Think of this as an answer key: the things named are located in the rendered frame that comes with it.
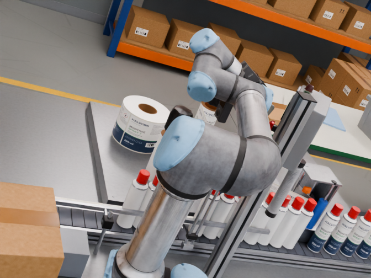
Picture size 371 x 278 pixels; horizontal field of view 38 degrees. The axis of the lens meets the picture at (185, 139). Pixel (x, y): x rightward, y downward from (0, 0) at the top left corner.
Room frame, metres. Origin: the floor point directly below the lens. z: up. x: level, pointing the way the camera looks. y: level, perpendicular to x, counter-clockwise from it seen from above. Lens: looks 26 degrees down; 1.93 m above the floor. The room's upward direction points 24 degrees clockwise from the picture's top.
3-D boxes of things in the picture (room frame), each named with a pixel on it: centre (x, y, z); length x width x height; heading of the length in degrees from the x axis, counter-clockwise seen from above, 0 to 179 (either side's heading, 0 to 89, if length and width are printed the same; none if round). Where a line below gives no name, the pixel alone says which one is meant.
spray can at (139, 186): (1.38, 0.07, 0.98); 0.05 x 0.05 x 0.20
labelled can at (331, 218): (1.69, -0.59, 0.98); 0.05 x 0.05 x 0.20
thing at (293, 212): (1.62, -0.44, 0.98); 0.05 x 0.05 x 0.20
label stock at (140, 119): (1.92, 0.18, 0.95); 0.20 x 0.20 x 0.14
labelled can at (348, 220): (1.73, -0.65, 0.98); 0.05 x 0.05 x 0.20
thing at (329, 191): (1.75, -0.49, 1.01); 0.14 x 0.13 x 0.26; 115
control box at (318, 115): (1.45, -0.28, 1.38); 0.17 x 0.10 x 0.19; 171
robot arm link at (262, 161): (1.13, -0.14, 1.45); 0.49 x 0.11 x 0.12; 8
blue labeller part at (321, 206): (1.72, -0.54, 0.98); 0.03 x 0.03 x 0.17
